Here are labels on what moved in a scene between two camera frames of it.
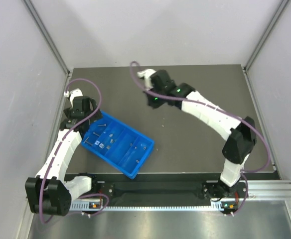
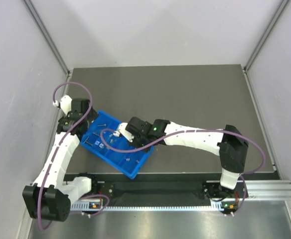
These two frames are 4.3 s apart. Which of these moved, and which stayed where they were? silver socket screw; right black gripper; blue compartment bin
Moved: right black gripper
Stayed: silver socket screw; blue compartment bin
